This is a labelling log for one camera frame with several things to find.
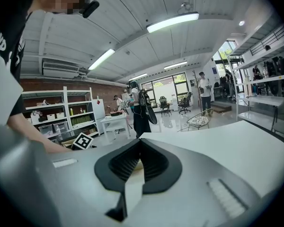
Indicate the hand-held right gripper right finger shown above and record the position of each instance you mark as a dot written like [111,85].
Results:
[198,188]

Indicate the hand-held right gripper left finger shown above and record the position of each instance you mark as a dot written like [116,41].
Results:
[80,185]

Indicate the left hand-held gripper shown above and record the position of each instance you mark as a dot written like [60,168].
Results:
[82,141]

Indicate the person's left forearm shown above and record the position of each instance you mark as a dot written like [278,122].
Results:
[30,132]

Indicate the white refrigerator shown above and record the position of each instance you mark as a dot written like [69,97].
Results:
[98,113]

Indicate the small white work table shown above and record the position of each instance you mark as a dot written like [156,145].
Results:
[114,122]

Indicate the white storage shelf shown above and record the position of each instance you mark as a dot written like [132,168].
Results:
[66,107]

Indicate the long ceiling light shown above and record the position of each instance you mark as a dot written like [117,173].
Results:
[172,21]
[175,65]
[101,59]
[141,76]

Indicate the wooden floor platform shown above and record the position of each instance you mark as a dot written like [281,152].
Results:
[221,106]

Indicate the black office chair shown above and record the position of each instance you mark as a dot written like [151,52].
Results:
[185,103]
[165,105]

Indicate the wooden coat rack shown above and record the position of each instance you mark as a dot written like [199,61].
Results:
[196,91]

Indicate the white metal shelving rack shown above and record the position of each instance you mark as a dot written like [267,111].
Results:
[258,100]

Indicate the person's black printed T-shirt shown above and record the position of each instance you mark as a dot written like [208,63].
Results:
[7,20]

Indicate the white wall air conditioner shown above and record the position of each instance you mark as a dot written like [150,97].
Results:
[60,70]

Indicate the black head-worn camera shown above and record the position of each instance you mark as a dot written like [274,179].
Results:
[90,8]

